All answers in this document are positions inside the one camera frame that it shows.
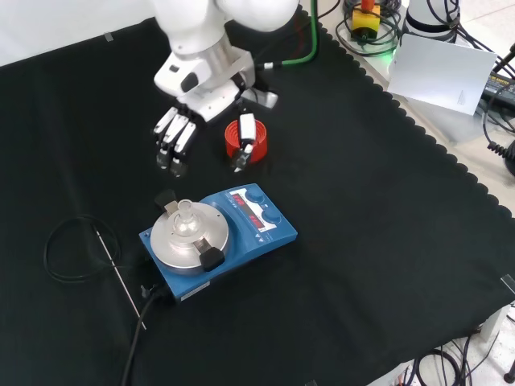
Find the black power adapter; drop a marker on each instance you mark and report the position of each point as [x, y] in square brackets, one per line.
[499, 86]

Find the thin metal probe rod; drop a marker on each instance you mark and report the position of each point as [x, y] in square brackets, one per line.
[120, 277]

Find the yellow stop button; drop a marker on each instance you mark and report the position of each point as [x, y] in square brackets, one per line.
[365, 20]

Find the black cloth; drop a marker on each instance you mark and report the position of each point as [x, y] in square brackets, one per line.
[342, 241]

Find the pale board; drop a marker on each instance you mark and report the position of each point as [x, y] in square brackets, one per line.
[438, 72]

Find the heater with blue base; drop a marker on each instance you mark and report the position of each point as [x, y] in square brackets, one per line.
[245, 237]

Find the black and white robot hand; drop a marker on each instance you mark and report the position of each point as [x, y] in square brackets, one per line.
[209, 102]

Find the red ribbed plastic cup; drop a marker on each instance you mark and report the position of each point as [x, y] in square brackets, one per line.
[261, 140]

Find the clear round-bottom glass flask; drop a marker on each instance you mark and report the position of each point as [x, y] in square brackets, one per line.
[185, 226]

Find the grey tape piece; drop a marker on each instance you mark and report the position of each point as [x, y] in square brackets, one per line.
[108, 37]

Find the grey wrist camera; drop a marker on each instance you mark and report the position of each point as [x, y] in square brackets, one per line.
[265, 98]

